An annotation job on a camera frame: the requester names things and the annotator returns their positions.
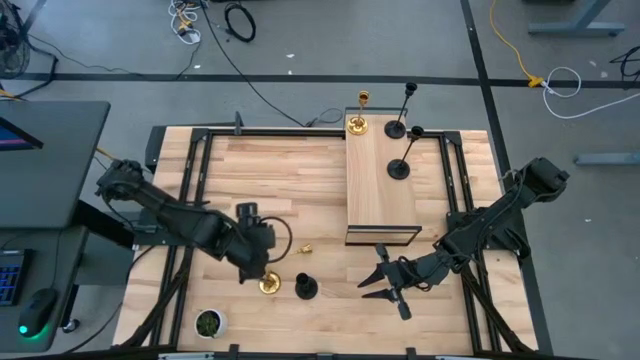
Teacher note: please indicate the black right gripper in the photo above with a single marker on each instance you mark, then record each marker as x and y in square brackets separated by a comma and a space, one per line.
[410, 272]

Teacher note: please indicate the wooden shelf with black frame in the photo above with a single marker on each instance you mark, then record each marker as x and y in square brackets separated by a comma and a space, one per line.
[375, 200]

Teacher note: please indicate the black caster wheel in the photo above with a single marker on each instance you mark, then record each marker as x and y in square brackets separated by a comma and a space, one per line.
[71, 326]

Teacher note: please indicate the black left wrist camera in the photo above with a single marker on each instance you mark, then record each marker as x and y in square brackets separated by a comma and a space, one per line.
[247, 214]

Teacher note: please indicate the grey desk foot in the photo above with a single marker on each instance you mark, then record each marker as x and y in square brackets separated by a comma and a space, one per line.
[575, 29]

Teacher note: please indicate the grey floor bar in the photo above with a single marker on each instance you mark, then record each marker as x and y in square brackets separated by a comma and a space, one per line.
[610, 159]

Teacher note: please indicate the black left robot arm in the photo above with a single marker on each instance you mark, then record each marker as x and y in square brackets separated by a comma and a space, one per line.
[190, 225]

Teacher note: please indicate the black metal candlestick holder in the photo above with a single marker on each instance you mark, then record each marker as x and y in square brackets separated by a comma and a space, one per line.
[398, 170]
[395, 130]
[306, 291]

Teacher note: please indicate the computer monitor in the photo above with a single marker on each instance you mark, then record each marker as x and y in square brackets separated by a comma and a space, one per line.
[15, 140]

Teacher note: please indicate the backlit computer keyboard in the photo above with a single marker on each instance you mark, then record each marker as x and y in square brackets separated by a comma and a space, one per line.
[10, 277]

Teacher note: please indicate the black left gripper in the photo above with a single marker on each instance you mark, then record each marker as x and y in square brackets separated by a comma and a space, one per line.
[255, 250]

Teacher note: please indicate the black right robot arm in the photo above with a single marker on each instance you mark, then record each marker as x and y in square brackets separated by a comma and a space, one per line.
[500, 215]

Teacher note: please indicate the black computer mouse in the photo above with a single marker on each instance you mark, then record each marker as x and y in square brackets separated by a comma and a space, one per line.
[37, 310]

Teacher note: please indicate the small plant in white pot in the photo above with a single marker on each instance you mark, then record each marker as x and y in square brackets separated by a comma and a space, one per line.
[209, 324]

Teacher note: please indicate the black floor fan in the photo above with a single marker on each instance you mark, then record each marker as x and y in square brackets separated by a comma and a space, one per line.
[10, 45]

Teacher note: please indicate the grey office desk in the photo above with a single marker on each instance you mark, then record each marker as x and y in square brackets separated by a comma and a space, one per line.
[50, 175]

